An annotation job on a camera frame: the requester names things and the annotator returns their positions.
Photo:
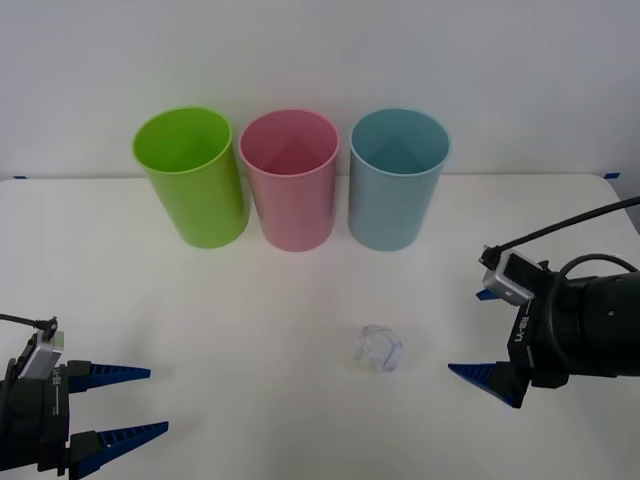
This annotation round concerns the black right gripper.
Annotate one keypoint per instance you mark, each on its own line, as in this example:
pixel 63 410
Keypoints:
pixel 542 345

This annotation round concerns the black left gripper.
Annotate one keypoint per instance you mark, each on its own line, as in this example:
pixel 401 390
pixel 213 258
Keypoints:
pixel 35 420

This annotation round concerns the crushed clear plastic bottle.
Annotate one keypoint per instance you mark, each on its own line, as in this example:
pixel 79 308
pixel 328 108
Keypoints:
pixel 377 347

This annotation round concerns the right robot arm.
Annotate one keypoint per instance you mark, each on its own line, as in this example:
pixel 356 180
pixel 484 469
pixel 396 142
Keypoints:
pixel 610 320

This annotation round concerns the pale blue plastic bin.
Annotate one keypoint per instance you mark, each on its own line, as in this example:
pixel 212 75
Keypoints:
pixel 390 210

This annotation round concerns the green plastic bin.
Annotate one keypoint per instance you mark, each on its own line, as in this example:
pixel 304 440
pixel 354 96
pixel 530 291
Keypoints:
pixel 200 200

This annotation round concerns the pink plastic bin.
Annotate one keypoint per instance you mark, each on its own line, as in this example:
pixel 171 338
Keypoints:
pixel 295 210

